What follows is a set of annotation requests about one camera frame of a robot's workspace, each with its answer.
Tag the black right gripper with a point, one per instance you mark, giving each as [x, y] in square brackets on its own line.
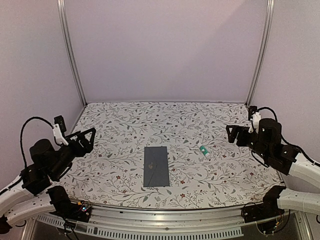
[242, 130]

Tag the aluminium frame post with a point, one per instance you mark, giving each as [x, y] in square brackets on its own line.
[61, 7]
[262, 51]

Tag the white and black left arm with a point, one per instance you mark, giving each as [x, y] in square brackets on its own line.
[31, 193]

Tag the floral patterned table mat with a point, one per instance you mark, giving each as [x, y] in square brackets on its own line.
[112, 174]

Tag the grey-blue envelope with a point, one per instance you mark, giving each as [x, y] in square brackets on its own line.
[156, 167]

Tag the green glue stick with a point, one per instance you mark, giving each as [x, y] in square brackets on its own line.
[204, 151]

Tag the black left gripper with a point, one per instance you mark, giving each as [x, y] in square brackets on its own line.
[87, 147]

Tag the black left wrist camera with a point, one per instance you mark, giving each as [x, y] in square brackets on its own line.
[59, 120]

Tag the aluminium slotted front rail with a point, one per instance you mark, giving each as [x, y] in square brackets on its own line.
[120, 223]

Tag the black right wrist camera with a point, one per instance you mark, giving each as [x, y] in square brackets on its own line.
[251, 110]

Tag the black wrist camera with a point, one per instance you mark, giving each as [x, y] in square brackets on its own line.
[59, 120]
[251, 110]

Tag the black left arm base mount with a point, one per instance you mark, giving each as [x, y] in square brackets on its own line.
[65, 208]

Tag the right aluminium frame post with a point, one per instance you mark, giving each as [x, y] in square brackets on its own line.
[262, 51]

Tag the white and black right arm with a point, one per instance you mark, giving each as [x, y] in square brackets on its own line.
[264, 138]

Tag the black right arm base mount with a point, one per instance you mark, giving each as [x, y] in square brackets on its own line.
[267, 209]

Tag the left aluminium frame post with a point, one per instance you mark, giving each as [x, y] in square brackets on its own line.
[61, 7]

